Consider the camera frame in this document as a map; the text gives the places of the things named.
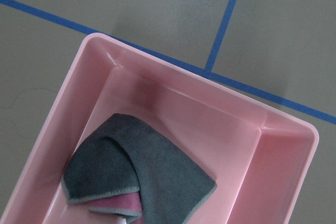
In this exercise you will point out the grey pink cloth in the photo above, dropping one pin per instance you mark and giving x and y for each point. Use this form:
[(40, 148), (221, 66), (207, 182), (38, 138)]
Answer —
[(127, 168)]

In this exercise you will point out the pink plastic bin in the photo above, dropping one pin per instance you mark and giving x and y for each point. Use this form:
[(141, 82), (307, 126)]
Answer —
[(257, 155)]

